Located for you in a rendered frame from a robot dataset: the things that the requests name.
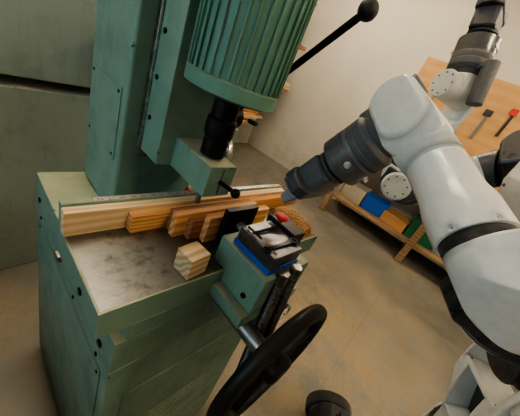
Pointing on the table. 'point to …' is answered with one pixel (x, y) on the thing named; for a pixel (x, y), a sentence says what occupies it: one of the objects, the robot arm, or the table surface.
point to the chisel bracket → (201, 167)
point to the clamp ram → (236, 219)
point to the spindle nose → (219, 129)
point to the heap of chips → (295, 219)
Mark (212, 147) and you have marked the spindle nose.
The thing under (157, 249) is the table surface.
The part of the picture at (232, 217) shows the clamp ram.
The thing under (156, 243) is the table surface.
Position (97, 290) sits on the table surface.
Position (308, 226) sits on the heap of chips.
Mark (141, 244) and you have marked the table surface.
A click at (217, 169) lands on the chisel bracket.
